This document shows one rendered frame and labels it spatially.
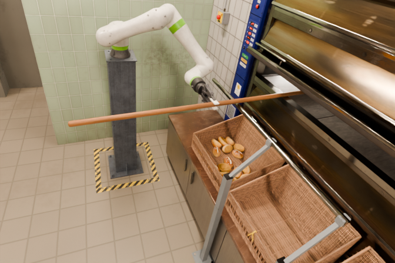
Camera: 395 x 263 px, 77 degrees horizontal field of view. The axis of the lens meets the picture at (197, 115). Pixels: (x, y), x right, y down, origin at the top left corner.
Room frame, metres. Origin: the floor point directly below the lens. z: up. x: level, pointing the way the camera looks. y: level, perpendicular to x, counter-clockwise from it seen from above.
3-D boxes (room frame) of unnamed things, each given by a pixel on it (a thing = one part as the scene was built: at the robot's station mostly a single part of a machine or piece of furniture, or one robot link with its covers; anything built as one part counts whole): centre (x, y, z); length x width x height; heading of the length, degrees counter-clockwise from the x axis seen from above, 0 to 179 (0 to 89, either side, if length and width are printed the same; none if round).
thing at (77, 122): (1.32, -0.14, 1.20); 1.71 x 0.03 x 0.03; 120
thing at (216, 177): (1.44, -0.33, 0.72); 0.56 x 0.49 x 0.28; 29
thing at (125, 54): (1.82, 0.68, 1.23); 0.26 x 0.15 x 0.06; 26
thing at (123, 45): (1.76, 0.66, 1.36); 0.16 x 0.13 x 0.19; 169
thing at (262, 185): (0.91, -0.61, 0.72); 0.56 x 0.49 x 0.28; 29
